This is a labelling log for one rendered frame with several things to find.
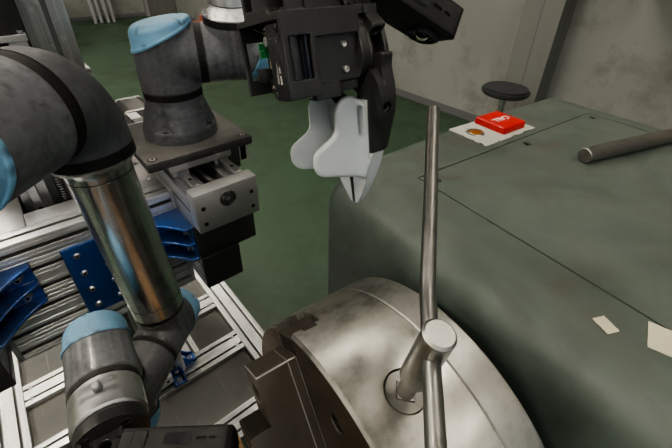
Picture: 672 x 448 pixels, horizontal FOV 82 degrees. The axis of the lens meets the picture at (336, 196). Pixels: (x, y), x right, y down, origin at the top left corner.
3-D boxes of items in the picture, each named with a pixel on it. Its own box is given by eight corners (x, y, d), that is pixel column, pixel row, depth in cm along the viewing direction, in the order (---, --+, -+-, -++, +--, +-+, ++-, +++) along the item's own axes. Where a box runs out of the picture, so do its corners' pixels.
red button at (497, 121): (494, 120, 71) (497, 109, 70) (523, 131, 67) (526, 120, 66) (473, 127, 68) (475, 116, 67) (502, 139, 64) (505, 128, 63)
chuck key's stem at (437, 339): (410, 422, 30) (460, 353, 23) (382, 417, 30) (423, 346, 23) (410, 393, 32) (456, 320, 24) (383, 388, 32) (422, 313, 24)
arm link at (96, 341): (135, 335, 56) (118, 294, 51) (152, 398, 48) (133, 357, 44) (73, 362, 52) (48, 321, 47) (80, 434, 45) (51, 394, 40)
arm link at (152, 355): (183, 379, 62) (167, 335, 56) (146, 456, 53) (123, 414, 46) (136, 373, 63) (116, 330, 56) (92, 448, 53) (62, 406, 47)
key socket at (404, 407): (417, 431, 30) (427, 419, 28) (375, 423, 30) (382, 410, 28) (416, 387, 32) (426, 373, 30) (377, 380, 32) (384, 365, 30)
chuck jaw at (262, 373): (335, 420, 41) (301, 316, 40) (361, 443, 36) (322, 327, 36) (237, 489, 36) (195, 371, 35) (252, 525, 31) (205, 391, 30)
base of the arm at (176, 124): (135, 128, 85) (122, 84, 80) (200, 113, 94) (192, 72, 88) (159, 153, 76) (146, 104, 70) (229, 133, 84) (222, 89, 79)
